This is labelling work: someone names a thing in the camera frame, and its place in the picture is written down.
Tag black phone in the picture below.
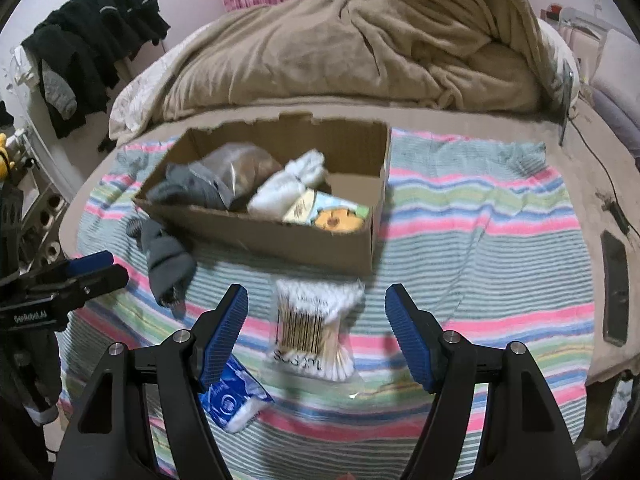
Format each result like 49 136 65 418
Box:
600 230 630 347

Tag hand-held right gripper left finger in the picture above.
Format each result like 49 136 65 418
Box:
52 283 250 480

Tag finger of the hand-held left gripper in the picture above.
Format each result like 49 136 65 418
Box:
0 251 129 311

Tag dark grey sock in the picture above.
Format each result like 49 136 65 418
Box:
125 216 197 310

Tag cardboard box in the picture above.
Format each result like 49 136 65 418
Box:
132 113 392 277

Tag black cable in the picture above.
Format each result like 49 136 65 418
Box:
564 110 640 241

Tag white socks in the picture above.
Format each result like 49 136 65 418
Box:
247 148 329 220

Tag cotton swab packet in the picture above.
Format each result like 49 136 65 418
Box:
270 279 366 385

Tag clear plastic bag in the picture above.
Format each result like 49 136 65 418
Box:
200 142 286 202

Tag orange patterned packet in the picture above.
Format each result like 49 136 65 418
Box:
283 190 372 234

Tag grey garment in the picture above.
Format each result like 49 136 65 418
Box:
41 59 79 121

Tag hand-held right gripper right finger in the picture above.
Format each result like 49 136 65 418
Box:
384 283 583 480

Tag beige blanket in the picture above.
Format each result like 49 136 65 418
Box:
109 0 581 142

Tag striped towel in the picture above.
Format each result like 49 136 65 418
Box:
57 127 596 480

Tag blue cotton pad packet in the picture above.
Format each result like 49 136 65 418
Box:
198 355 275 433

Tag yellow toy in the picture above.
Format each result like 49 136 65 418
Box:
0 132 15 180

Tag black clothes pile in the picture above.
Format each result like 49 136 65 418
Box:
21 0 172 140

